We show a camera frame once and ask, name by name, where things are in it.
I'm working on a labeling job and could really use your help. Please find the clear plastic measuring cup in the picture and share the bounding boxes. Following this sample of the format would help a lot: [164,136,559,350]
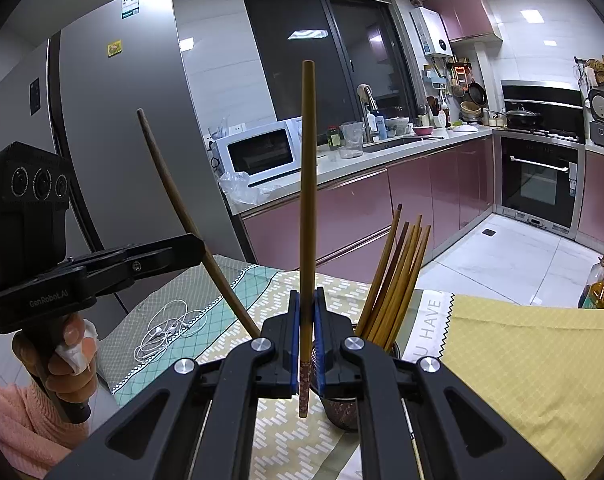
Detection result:
[339,121,365,158]

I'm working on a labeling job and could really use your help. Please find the black range hood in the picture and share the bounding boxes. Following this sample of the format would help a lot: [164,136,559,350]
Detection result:
[501,80,583,110]

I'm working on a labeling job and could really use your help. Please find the person's left forearm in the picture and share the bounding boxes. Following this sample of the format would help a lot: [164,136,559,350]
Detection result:
[0,380,90,480]

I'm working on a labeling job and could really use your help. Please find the yellow checked cloth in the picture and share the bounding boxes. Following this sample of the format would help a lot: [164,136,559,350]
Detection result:
[439,294,604,480]

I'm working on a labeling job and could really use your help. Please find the person's left hand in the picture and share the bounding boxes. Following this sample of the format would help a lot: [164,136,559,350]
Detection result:
[12,312,101,406]

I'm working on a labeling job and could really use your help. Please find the steel kitchen faucet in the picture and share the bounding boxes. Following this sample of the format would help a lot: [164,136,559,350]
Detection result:
[357,84,380,143]

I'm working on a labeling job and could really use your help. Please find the white microwave oven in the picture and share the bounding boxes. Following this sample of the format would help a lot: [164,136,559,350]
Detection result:
[211,120,303,191]

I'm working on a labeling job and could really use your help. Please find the hanging utensil rack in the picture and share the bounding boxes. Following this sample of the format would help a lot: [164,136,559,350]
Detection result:
[422,57,475,111]

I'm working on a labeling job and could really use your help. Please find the white tissue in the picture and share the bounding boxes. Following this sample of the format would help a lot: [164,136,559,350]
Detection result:
[57,322,100,373]

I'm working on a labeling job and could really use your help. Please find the clear plastic bag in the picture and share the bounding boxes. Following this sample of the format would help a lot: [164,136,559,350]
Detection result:
[219,170,278,206]

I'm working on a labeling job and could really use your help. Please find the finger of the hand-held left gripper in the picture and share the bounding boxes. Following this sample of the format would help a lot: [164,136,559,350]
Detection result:
[84,234,206,295]

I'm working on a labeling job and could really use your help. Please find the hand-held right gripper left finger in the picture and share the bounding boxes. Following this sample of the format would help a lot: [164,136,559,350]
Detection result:
[44,287,303,480]

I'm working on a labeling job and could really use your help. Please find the pink wall cabinet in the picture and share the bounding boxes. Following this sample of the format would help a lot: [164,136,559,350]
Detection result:
[422,0,503,43]

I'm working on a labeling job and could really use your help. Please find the built-in black oven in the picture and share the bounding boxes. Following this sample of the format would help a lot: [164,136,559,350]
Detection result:
[499,137,583,228]

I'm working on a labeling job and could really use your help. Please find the pink base cabinet run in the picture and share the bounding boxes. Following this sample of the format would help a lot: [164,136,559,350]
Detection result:
[577,150,604,246]
[239,132,503,271]

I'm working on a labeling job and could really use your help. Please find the cooking oil bottle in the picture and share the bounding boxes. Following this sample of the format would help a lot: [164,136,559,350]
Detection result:
[579,255,604,311]

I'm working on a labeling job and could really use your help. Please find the patterned-end wooden chopstick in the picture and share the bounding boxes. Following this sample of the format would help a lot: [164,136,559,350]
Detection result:
[136,108,262,341]
[297,60,317,420]

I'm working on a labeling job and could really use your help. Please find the silver refrigerator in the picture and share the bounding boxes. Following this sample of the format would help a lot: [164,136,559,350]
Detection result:
[0,0,248,321]

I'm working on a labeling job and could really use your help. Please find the black mesh utensil holder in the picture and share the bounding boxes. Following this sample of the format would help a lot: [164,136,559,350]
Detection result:
[322,340,403,432]

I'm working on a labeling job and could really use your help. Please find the white water heater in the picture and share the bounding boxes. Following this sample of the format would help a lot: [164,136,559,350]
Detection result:
[411,7,454,58]

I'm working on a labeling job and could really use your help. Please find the black wok with lid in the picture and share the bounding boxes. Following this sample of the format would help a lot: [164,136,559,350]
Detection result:
[504,105,545,128]

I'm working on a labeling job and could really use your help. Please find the white wired earphones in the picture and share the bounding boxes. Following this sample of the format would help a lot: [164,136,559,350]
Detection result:
[134,300,208,361]

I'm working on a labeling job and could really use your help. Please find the bunch of wooden chopsticks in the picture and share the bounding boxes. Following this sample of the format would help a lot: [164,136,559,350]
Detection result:
[354,203,433,356]

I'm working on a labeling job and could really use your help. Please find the shelf with cutting boards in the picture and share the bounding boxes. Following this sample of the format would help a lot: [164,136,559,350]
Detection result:
[574,55,604,88]

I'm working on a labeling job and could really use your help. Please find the dark kitchen window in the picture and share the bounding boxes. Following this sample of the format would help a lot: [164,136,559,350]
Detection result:
[239,0,418,136]

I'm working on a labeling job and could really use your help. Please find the gas stove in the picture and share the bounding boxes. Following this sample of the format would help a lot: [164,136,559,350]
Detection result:
[502,127,583,142]

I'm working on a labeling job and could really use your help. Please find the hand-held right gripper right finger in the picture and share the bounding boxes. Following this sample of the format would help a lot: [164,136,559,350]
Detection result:
[312,286,565,480]

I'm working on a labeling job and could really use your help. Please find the patchwork patterned tablecloth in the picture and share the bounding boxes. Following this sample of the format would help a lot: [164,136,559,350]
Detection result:
[97,254,455,480]

